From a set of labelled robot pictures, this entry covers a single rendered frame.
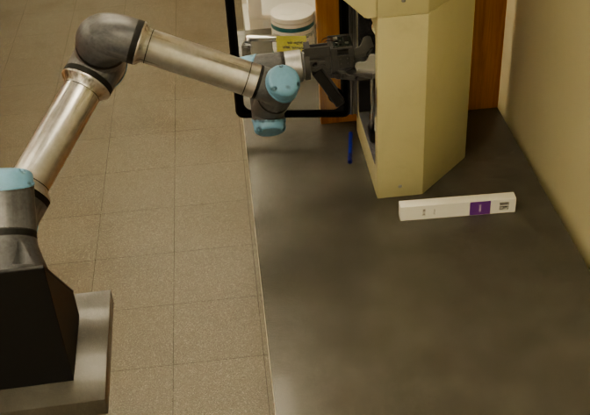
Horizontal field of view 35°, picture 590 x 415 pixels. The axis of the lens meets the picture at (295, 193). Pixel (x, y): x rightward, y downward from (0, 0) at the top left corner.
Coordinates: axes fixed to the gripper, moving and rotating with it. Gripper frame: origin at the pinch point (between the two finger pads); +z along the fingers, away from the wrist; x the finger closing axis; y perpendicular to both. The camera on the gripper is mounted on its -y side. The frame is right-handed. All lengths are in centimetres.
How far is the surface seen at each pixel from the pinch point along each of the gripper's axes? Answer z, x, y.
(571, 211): 37, -27, -29
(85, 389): -71, -67, -27
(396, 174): -1.1, -14.1, -22.0
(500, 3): 33.1, 23.0, 1.1
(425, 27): 5.7, -14.1, 15.0
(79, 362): -73, -59, -27
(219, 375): -54, 25, -121
